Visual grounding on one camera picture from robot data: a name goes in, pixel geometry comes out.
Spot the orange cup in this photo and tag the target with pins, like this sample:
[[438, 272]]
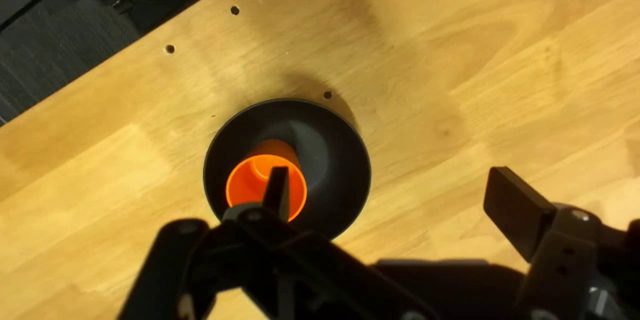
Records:
[[245, 187]]

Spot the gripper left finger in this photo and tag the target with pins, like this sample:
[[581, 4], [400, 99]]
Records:
[[280, 260]]

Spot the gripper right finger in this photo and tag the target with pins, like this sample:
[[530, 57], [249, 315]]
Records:
[[565, 250]]

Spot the black bowl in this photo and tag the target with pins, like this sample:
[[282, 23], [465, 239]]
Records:
[[345, 170]]

